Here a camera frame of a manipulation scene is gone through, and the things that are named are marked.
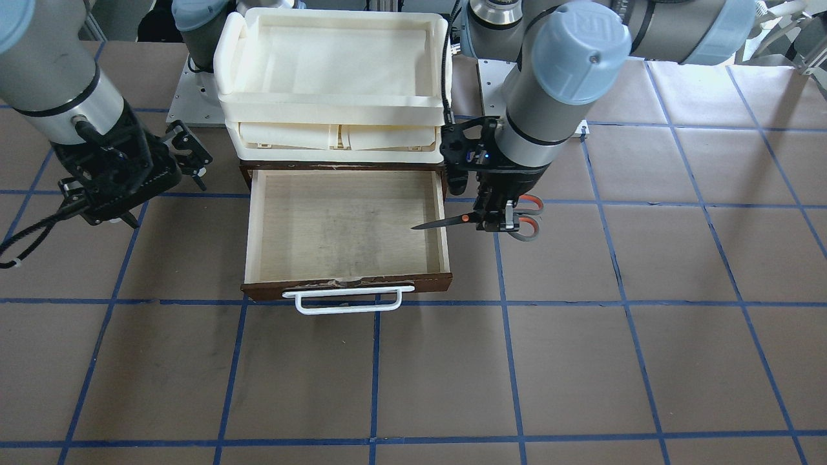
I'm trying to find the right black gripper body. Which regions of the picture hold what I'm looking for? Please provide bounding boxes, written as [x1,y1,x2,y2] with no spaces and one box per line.
[52,104,182,225]

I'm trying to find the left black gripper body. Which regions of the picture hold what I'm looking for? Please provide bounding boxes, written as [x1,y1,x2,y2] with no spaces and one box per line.
[475,155,550,204]

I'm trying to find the orange handled scissors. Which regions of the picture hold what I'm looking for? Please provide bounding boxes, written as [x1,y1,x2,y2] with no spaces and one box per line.
[411,194,544,242]

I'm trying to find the wooden drawer with white handle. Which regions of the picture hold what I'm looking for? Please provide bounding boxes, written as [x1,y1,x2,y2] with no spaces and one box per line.
[242,199,453,314]

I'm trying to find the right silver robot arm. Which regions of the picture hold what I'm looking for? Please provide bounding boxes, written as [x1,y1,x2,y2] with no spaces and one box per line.
[1,1,213,227]

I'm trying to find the cream plastic tray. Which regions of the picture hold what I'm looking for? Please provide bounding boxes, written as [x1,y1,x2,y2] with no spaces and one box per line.
[215,8,451,164]

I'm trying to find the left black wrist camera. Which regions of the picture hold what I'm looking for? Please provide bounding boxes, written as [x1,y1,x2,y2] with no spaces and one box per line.
[440,116,501,196]

